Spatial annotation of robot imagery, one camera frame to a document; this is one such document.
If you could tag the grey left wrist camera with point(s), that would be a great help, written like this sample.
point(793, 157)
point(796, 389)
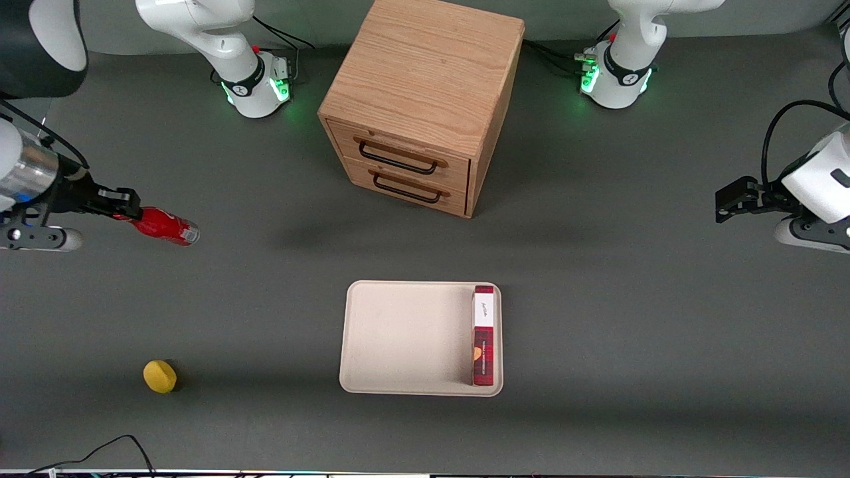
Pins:
point(803, 234)

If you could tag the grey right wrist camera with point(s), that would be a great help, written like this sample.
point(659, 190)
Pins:
point(46, 239)

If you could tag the wooden drawer front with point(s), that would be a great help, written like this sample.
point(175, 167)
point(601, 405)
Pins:
point(458, 202)
point(458, 174)

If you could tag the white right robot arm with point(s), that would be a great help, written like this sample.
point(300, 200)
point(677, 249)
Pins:
point(212, 33)

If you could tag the red tartan shortbread box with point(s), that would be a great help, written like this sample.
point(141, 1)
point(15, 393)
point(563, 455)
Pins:
point(483, 362)

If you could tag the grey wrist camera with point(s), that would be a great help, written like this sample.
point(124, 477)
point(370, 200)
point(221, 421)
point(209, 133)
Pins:
point(46, 239)
point(803, 234)

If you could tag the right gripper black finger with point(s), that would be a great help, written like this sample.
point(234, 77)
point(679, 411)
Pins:
point(106, 202)
point(133, 199)

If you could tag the wooden two-drawer cabinet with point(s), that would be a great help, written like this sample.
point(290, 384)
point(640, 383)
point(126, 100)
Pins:
point(425, 66)

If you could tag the beige plastic tray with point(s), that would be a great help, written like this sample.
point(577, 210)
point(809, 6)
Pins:
point(405, 338)

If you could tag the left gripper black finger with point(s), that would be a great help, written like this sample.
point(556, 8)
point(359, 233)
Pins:
point(734, 199)
point(767, 191)

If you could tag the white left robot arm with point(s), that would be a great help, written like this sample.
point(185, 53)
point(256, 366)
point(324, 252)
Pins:
point(627, 73)

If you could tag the red coke bottle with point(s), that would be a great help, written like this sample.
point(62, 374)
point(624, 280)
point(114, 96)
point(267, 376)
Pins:
point(163, 224)

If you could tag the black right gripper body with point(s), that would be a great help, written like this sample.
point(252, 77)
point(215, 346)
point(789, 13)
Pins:
point(74, 195)

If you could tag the yellow lemon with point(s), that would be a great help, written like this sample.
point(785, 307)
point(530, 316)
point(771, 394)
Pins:
point(159, 376)

